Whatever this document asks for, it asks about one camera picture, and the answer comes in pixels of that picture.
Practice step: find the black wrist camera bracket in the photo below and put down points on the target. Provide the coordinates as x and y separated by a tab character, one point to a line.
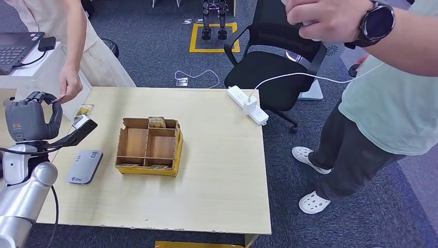
77	135

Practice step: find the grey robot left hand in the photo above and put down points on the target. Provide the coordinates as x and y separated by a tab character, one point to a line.
29	118

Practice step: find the black stool base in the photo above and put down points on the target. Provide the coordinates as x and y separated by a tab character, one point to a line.
112	46

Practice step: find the grey card reader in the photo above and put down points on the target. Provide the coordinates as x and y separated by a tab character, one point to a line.
84	166

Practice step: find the dark laptop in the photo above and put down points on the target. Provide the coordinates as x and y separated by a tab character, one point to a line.
13	49

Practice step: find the white furniture legs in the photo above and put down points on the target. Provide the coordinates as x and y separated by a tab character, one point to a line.
154	2

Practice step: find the yellow floor tape square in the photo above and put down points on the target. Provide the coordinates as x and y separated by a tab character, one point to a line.
194	41

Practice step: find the black power adapter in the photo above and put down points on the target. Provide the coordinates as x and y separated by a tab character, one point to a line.
47	43

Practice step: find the person's forearm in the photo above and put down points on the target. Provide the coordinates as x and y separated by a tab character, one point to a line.
410	44
73	34

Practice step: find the white power strip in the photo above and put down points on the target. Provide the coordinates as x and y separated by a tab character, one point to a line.
238	95

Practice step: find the metal floor socket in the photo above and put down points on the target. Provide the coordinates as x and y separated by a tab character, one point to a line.
181	82

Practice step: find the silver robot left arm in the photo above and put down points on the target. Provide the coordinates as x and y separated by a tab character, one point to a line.
24	202

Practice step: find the wooden divided organizer box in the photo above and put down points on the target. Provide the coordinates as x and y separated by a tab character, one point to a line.
137	142

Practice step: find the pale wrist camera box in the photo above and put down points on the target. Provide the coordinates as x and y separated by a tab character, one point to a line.
80	122

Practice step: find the white desk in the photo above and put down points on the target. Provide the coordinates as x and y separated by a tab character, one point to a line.
37	73

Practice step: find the white ID card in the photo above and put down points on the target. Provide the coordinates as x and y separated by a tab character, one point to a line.
57	100

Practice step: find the person's hand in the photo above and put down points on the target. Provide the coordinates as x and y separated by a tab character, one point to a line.
362	61
328	20
70	84

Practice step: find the person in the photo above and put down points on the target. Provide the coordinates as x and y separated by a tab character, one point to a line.
99	58
386	113

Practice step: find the light wood adjoining table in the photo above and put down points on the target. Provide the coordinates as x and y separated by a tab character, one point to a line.
7	116

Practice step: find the patterned room key card stack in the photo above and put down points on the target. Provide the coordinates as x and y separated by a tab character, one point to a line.
157	122

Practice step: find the black office chair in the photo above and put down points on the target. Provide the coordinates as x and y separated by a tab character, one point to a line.
273	68

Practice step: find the black wristwatch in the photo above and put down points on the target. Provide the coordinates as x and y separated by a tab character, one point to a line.
378	24

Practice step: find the black round floor object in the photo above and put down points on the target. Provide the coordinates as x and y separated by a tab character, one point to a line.
352	71

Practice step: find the white perforated shoe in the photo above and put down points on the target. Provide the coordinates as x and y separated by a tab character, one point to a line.
304	155
313	203

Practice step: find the white floor stand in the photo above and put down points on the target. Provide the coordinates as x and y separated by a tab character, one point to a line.
313	92

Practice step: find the white charger plug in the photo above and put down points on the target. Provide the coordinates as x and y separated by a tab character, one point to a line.
249	105

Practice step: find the picture-printed card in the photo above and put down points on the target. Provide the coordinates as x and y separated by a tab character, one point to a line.
83	109

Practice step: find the black standing robot legs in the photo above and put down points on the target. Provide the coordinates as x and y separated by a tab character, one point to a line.
206	20

